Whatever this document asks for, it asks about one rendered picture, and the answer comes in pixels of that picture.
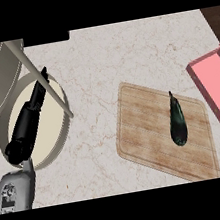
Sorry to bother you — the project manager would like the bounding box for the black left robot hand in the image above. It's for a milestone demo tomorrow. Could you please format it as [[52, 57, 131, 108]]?
[[0, 66, 63, 167]]

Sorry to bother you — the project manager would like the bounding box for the wooden cutting board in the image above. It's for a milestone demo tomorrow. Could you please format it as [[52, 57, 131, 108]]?
[[106, 68, 220, 195]]

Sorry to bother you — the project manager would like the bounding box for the pink box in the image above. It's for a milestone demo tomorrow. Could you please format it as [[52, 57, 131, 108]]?
[[181, 38, 220, 162]]

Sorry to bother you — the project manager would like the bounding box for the beige tiered basket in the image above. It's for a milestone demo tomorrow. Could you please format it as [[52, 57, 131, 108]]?
[[0, 32, 82, 177]]

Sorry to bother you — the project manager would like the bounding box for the dark green eggplant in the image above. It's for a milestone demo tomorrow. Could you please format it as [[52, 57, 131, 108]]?
[[163, 89, 191, 149]]

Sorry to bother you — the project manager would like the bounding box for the dark brown cabinet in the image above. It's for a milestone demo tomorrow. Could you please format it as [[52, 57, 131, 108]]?
[[199, 5, 220, 46]]

